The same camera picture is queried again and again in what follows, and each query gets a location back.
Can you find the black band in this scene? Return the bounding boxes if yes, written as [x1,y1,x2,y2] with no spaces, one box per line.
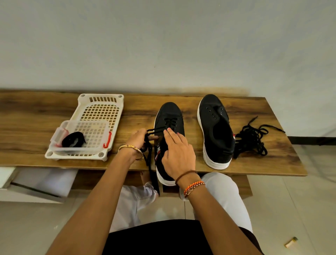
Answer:
[61,131,87,149]
[140,116,180,182]

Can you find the white box under table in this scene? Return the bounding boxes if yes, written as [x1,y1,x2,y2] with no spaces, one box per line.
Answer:
[0,166,80,205]

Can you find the black shoelace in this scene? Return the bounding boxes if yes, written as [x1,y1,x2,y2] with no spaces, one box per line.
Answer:
[232,126,269,160]
[232,116,286,160]

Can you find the gold bracelet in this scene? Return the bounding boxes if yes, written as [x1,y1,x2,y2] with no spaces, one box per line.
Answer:
[117,143,146,161]

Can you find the small yellow object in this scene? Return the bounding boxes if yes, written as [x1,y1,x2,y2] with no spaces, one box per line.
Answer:
[284,236,299,249]

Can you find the black sneaker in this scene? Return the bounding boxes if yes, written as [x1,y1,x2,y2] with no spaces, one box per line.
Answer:
[153,101,186,188]
[196,94,236,171]

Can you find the person's left hand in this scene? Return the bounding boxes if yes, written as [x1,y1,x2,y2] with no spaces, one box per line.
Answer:
[124,129,159,161]

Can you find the orange braided bracelet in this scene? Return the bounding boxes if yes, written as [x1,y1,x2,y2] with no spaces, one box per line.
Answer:
[183,180,207,198]

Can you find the white plastic lattice basket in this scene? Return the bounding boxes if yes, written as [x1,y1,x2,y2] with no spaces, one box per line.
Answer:
[44,93,126,163]

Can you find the person's right hand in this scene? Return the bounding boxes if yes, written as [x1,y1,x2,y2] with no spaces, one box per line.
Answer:
[161,127,198,182]

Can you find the person's right forearm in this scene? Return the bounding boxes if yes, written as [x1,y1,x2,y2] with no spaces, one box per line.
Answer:
[178,174,263,255]

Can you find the clear container with red handles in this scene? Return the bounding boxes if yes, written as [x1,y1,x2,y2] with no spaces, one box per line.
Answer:
[49,119,114,157]

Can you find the person's left forearm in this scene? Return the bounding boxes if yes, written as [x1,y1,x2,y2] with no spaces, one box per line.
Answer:
[46,148,142,255]

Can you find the person's black shirt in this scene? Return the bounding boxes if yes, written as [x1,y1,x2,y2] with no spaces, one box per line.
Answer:
[102,219,264,255]

